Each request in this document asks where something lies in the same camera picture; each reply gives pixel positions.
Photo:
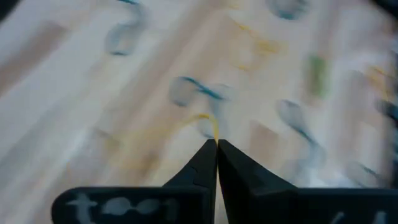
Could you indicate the green resistance band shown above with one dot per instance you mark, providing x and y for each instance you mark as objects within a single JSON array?
[{"x": 317, "y": 74}]

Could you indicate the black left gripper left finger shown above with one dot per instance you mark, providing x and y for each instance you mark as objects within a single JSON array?
[{"x": 186, "y": 202}]

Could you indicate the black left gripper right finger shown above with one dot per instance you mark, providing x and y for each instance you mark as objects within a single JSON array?
[{"x": 248, "y": 193}]

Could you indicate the teal resistance band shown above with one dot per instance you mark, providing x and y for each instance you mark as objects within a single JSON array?
[
  {"x": 202, "y": 88},
  {"x": 303, "y": 133},
  {"x": 287, "y": 14},
  {"x": 124, "y": 37}
]

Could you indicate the yellow resistance band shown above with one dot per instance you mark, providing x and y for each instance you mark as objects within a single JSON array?
[{"x": 267, "y": 46}]

